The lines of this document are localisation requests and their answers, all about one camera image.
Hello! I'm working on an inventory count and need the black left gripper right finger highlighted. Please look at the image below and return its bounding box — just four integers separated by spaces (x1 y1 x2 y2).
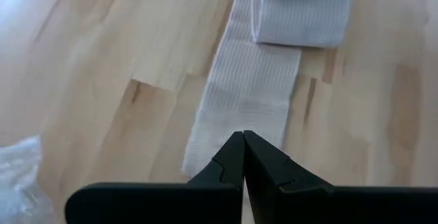
244 130 438 224

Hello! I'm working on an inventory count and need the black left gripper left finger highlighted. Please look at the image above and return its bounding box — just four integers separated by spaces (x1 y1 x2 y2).
64 130 246 224

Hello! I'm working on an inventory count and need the white elastic bandage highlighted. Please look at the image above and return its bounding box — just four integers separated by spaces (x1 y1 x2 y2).
181 0 360 179

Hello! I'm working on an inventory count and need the clear plastic bag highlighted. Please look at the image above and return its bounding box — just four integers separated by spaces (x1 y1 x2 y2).
0 134 57 224

